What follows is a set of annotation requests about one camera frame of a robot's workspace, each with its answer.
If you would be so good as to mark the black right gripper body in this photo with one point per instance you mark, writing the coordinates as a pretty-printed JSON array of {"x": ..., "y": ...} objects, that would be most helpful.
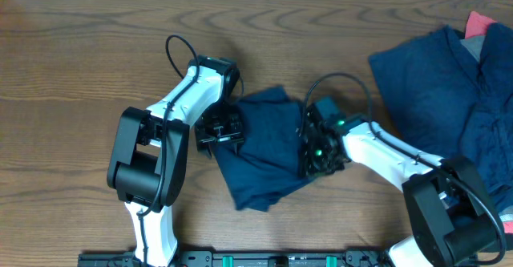
[{"x": 319, "y": 161}]

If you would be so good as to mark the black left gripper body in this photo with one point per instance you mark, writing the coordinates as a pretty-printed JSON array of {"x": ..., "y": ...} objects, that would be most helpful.
[{"x": 219, "y": 128}]

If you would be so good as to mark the navy blue shorts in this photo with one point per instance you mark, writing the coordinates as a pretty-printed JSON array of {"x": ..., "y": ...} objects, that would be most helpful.
[{"x": 266, "y": 166}]

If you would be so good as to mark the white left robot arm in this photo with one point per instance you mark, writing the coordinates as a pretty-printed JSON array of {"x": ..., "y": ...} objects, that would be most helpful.
[{"x": 149, "y": 157}]

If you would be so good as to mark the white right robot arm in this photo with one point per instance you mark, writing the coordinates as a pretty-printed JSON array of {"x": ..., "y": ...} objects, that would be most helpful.
[{"x": 451, "y": 216}]

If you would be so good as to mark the navy blue garment pile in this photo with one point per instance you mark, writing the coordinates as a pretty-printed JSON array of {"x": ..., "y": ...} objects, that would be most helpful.
[{"x": 446, "y": 102}]

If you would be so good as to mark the grey garment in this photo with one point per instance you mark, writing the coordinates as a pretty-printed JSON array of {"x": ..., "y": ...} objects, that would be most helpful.
[{"x": 474, "y": 46}]

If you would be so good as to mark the red garment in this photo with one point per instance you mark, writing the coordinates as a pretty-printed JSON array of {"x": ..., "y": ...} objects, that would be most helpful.
[{"x": 478, "y": 24}]

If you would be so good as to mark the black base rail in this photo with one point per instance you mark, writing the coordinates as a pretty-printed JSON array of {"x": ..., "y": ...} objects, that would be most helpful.
[{"x": 211, "y": 258}]

